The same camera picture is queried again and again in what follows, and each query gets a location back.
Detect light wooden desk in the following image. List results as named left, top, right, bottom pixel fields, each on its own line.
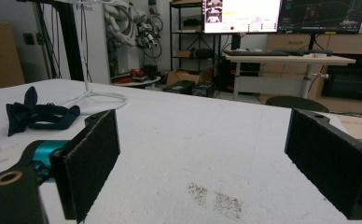
left=225, top=52, right=357, bottom=101

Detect black box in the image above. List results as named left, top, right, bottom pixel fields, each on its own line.
left=161, top=79, right=196, bottom=95
left=191, top=80, right=216, bottom=99

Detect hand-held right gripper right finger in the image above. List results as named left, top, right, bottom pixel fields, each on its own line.
left=284, top=107, right=362, bottom=221

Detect dark blue bow tie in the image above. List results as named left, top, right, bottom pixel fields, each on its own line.
left=6, top=86, right=81, bottom=137

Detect black shelf rack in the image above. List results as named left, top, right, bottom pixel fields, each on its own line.
left=169, top=0, right=223, bottom=73

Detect black keyboard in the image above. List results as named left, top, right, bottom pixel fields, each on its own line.
left=225, top=49, right=291, bottom=58

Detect bright computer monitor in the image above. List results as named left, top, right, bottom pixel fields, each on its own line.
left=202, top=0, right=284, bottom=35

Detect white cabinet panel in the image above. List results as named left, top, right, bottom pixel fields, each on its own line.
left=49, top=0, right=112, bottom=86

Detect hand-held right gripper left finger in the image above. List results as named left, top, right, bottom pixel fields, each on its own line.
left=49, top=108, right=121, bottom=224

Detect black chair back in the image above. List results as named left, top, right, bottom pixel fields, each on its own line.
left=265, top=95, right=330, bottom=114

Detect black metal stand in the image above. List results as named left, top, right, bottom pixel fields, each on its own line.
left=17, top=0, right=85, bottom=82

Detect brown wooden board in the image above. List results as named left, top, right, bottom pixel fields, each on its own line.
left=0, top=21, right=26, bottom=92

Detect dark computer monitor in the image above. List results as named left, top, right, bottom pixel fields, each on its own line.
left=277, top=0, right=362, bottom=35

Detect black wall socket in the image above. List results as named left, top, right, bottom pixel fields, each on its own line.
left=22, top=32, right=36, bottom=46

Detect white cable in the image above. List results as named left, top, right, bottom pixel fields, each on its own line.
left=60, top=0, right=130, bottom=117

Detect cardboard box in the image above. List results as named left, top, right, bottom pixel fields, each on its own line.
left=165, top=64, right=216, bottom=88

